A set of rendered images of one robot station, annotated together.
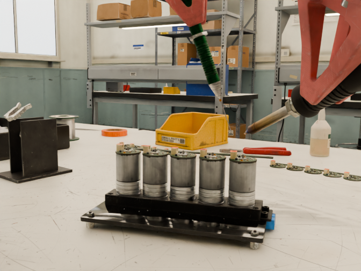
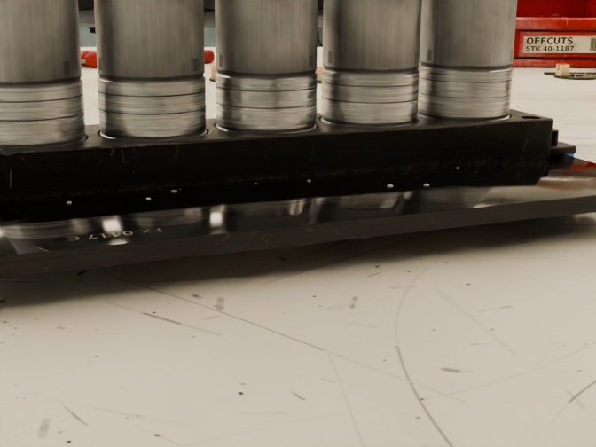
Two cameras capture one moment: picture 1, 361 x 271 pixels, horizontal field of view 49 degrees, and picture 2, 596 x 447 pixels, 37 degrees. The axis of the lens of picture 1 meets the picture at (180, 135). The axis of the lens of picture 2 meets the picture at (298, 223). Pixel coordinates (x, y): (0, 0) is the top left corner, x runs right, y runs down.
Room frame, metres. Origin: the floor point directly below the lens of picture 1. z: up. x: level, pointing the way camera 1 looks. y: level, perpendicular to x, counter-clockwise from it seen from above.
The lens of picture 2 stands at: (0.19, 0.13, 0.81)
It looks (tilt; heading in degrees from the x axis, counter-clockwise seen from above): 16 degrees down; 322
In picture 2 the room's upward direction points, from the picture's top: 1 degrees clockwise
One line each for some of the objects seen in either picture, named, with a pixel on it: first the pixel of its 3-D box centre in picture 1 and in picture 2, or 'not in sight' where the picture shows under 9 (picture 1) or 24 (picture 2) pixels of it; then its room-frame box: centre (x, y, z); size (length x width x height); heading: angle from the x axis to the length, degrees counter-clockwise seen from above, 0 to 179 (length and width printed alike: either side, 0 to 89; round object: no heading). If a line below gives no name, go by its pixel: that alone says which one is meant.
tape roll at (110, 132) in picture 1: (114, 132); not in sight; (0.91, 0.15, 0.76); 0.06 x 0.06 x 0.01
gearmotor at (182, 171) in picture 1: (182, 180); (266, 56); (0.37, 0.00, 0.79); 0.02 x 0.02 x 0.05
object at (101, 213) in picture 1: (177, 218); (294, 202); (0.35, 0.00, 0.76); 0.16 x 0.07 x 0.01; 74
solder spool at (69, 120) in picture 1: (64, 127); not in sight; (0.84, 0.25, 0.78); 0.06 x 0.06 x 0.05
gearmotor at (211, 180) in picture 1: (211, 182); (371, 53); (0.36, -0.03, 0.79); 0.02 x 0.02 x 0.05
